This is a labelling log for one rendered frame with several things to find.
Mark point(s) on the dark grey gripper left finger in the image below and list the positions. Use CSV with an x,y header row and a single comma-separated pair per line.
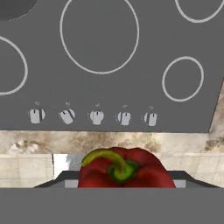
x,y
66,178

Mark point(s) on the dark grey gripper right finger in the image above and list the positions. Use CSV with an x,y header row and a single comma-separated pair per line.
x,y
181,177

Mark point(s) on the beige cupboard front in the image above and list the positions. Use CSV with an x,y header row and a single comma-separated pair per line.
x,y
198,166
24,170

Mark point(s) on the red bell pepper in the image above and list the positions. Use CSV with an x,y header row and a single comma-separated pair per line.
x,y
145,170

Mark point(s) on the silver appliance front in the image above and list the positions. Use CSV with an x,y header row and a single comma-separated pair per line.
x,y
61,163

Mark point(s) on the dark grey hob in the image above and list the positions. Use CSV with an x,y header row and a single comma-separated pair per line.
x,y
116,90

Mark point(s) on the silver hob knob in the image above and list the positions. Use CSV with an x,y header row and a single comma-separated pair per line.
x,y
124,118
150,119
67,116
96,117
36,116

